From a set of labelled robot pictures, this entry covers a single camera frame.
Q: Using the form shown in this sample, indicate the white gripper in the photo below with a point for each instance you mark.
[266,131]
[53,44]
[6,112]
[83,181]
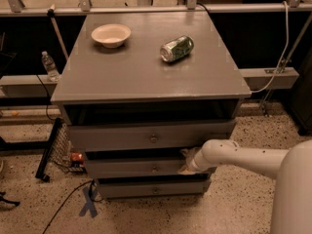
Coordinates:
[196,164]

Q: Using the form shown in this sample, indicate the grey drawer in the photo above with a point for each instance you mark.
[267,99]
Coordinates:
[117,168]
[148,136]
[129,190]

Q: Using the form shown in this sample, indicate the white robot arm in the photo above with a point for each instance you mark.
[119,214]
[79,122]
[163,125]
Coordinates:
[290,168]

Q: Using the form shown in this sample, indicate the grey bottom drawer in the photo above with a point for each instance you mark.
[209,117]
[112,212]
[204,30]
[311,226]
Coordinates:
[129,190]

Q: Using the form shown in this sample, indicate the grey top drawer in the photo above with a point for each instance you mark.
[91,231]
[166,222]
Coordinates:
[148,136]

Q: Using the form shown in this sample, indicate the grey drawer cabinet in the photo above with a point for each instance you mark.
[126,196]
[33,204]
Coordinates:
[133,85]

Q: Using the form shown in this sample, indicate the blue tape cross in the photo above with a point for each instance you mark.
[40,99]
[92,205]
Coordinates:
[89,206]

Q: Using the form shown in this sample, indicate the orange red small object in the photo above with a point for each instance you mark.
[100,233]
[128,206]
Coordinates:
[76,160]

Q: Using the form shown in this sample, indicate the green soda can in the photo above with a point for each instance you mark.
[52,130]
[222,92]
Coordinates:
[177,49]

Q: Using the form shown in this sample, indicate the black mesh rack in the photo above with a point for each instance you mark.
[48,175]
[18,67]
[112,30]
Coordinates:
[58,151]

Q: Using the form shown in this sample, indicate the white bowl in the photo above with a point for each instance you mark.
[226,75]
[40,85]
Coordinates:
[111,35]

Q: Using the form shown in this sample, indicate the clear plastic water bottle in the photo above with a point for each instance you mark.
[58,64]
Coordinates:
[50,66]

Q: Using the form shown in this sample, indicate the wooden stick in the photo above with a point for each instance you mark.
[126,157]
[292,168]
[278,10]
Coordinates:
[51,15]

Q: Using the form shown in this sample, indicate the metal rail frame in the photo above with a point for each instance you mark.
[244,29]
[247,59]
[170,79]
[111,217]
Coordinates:
[156,4]

